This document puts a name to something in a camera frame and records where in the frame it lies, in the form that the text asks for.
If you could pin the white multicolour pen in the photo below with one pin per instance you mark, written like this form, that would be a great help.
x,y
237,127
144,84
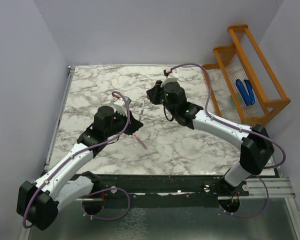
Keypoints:
x,y
141,111

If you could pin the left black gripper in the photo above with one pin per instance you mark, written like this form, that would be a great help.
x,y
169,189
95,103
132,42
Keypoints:
x,y
134,124

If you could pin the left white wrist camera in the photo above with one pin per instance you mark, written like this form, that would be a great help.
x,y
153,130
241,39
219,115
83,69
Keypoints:
x,y
120,106

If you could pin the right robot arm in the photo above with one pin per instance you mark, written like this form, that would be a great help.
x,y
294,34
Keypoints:
x,y
253,142

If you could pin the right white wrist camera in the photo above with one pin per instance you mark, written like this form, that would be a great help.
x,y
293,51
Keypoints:
x,y
170,76

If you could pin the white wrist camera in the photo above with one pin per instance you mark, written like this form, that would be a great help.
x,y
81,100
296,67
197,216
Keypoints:
x,y
120,106
170,76

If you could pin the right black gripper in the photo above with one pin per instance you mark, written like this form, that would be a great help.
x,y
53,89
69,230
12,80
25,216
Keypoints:
x,y
154,92

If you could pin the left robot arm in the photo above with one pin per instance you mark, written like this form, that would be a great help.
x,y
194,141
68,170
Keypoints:
x,y
39,202

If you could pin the pink marker pen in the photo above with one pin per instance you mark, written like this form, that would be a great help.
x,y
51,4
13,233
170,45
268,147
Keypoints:
x,y
141,142

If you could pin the orange wooden rack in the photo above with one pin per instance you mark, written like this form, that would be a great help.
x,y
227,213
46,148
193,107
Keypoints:
x,y
244,60

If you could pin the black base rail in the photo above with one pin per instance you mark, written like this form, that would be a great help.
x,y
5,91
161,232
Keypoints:
x,y
161,191

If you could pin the blue stapler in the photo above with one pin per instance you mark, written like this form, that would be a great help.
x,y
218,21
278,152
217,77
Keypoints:
x,y
246,91

